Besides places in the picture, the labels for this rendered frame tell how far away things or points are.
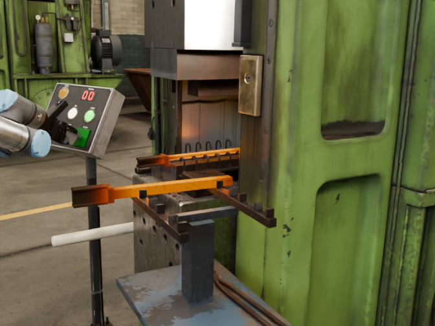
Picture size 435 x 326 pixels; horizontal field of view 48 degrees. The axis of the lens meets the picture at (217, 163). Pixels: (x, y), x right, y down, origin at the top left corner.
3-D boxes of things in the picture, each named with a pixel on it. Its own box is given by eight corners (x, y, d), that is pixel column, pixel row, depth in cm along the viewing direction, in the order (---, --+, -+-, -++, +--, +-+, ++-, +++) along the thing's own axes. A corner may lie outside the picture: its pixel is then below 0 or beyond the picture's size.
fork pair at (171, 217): (178, 233, 99) (178, 223, 98) (167, 223, 104) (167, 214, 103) (274, 217, 109) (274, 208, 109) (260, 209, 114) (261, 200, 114)
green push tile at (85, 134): (83, 146, 192) (90, 129, 194) (70, 144, 197) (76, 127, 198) (86, 148, 194) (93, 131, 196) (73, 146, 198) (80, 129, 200)
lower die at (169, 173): (176, 188, 164) (176, 163, 162) (151, 174, 180) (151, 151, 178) (276, 173, 185) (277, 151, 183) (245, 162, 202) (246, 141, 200)
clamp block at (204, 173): (193, 198, 154) (193, 178, 152) (180, 191, 161) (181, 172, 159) (226, 193, 160) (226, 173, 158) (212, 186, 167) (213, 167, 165)
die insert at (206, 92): (197, 97, 165) (198, 79, 163) (187, 94, 171) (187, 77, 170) (269, 94, 180) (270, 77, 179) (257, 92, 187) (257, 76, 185)
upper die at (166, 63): (176, 80, 155) (176, 49, 153) (150, 76, 172) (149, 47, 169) (281, 77, 177) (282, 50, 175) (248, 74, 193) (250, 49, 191)
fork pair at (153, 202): (156, 214, 109) (156, 205, 109) (148, 206, 114) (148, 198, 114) (246, 200, 120) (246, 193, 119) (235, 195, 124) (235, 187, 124)
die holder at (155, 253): (179, 334, 159) (180, 203, 149) (133, 285, 191) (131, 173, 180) (310, 293, 188) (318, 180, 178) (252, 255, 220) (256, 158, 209)
